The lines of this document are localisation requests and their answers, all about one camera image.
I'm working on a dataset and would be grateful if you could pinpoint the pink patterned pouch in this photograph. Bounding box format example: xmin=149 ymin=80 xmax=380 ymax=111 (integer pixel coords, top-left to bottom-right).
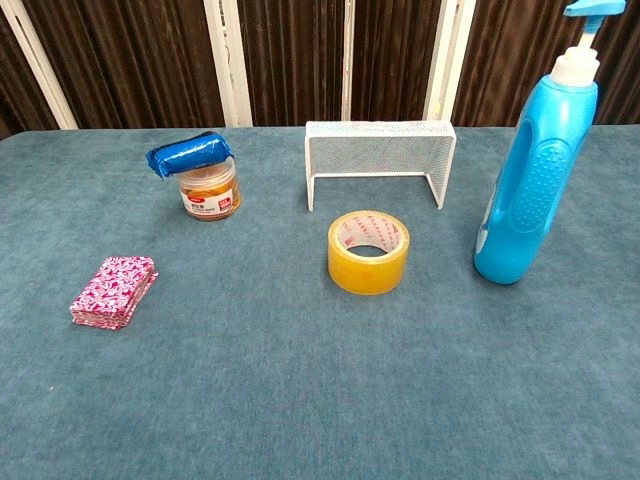
xmin=69 ymin=255 xmax=160 ymax=332

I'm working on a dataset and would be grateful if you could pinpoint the yellow packing tape roll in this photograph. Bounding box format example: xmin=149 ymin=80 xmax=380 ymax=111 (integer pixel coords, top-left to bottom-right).
xmin=327 ymin=210 xmax=411 ymax=296

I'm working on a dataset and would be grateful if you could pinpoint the white mesh desk shelf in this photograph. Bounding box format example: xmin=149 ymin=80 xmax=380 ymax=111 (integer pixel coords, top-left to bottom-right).
xmin=305 ymin=119 xmax=458 ymax=213

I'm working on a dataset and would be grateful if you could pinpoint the teal felt table cover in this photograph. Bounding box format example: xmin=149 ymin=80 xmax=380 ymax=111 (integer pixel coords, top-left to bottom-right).
xmin=0 ymin=124 xmax=640 ymax=480

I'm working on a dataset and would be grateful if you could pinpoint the blue foil packet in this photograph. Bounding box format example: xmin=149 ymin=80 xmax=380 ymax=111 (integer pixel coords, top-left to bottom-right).
xmin=145 ymin=130 xmax=235 ymax=182

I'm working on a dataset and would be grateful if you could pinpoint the blue pump bottle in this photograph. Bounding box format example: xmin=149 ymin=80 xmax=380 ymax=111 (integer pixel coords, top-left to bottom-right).
xmin=473 ymin=0 xmax=628 ymax=286

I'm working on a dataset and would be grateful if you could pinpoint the dark brown curtain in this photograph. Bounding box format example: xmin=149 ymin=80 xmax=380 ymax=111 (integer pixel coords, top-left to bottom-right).
xmin=0 ymin=0 xmax=640 ymax=141

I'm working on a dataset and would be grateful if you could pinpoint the thin white frame post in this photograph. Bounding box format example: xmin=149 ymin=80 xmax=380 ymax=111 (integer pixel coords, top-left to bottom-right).
xmin=341 ymin=0 xmax=355 ymax=122

